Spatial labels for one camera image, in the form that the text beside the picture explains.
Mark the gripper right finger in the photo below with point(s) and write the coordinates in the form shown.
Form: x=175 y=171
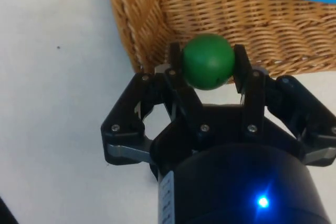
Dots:
x=302 y=103

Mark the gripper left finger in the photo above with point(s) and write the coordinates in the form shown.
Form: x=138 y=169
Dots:
x=123 y=113

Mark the green ball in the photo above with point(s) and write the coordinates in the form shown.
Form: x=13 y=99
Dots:
x=208 y=61

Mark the wicker basket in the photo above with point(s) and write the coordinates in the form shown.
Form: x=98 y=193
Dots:
x=236 y=11

